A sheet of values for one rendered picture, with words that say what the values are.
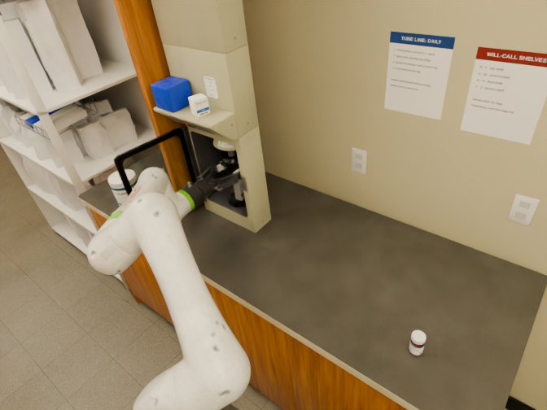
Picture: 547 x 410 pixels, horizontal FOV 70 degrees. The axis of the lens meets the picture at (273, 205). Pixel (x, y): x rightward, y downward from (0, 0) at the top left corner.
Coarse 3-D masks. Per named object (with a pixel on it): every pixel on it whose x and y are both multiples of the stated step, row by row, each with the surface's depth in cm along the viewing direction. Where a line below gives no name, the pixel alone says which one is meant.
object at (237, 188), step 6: (222, 162) 162; (228, 168) 162; (234, 168) 162; (228, 174) 164; (240, 180) 166; (234, 186) 168; (240, 186) 168; (228, 192) 172; (234, 192) 169; (240, 192) 170; (234, 198) 172; (240, 198) 172
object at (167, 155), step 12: (168, 132) 156; (168, 144) 158; (180, 144) 162; (132, 156) 149; (144, 156) 153; (156, 156) 157; (168, 156) 161; (180, 156) 164; (132, 168) 151; (144, 168) 155; (168, 168) 163; (180, 168) 167; (132, 180) 153; (180, 180) 169
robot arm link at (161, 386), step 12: (168, 372) 85; (156, 384) 85; (168, 384) 82; (144, 396) 84; (156, 396) 82; (168, 396) 81; (144, 408) 82; (156, 408) 82; (168, 408) 81; (180, 408) 80
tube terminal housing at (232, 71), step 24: (168, 48) 140; (240, 48) 128; (192, 72) 139; (216, 72) 131; (240, 72) 132; (240, 96) 136; (240, 120) 140; (192, 144) 165; (240, 144) 144; (240, 168) 152; (264, 168) 161; (264, 192) 166; (240, 216) 172; (264, 216) 172
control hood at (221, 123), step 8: (160, 112) 145; (168, 112) 142; (176, 112) 141; (184, 112) 141; (216, 112) 138; (224, 112) 137; (184, 120) 139; (192, 120) 135; (200, 120) 134; (208, 120) 133; (216, 120) 133; (224, 120) 133; (232, 120) 137; (208, 128) 131; (216, 128) 132; (224, 128) 135; (232, 128) 138; (224, 136) 137; (232, 136) 139
